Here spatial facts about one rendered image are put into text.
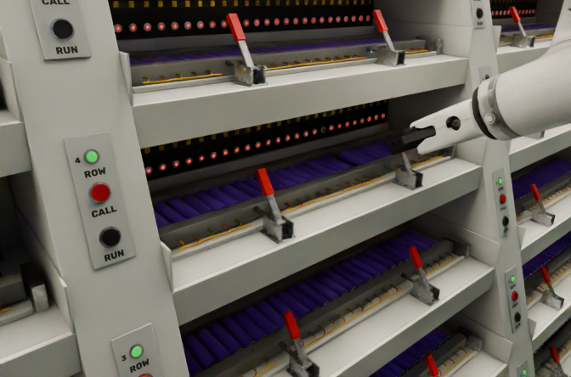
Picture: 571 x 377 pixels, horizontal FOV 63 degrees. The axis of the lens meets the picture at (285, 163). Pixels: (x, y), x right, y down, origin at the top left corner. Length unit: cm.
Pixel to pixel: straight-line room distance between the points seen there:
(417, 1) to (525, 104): 40
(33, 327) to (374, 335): 46
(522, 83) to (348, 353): 42
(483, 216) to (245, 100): 55
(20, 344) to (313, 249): 33
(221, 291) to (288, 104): 24
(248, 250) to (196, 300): 9
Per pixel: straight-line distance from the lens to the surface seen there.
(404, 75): 75
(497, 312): 100
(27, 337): 50
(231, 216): 60
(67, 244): 47
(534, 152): 110
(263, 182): 58
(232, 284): 55
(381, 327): 76
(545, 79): 60
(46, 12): 48
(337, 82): 64
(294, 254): 59
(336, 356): 70
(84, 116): 47
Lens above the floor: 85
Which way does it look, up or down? 7 degrees down
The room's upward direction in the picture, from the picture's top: 10 degrees counter-clockwise
